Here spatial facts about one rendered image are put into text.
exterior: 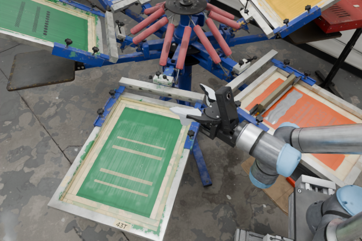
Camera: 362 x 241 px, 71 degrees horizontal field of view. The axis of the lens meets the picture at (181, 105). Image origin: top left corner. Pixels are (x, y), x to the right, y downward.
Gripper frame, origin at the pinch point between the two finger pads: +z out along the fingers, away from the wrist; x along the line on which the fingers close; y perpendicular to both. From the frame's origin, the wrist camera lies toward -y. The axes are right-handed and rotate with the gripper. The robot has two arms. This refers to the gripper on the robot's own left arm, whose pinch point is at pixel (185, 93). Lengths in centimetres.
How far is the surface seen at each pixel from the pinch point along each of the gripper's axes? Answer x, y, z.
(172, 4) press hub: 92, 24, 81
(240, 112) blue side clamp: 66, 59, 1
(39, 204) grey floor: -37, 174, 111
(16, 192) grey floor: -44, 175, 136
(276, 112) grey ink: 85, 61, -16
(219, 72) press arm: 97, 63, 35
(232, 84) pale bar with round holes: 80, 53, 16
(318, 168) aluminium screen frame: 61, 61, -50
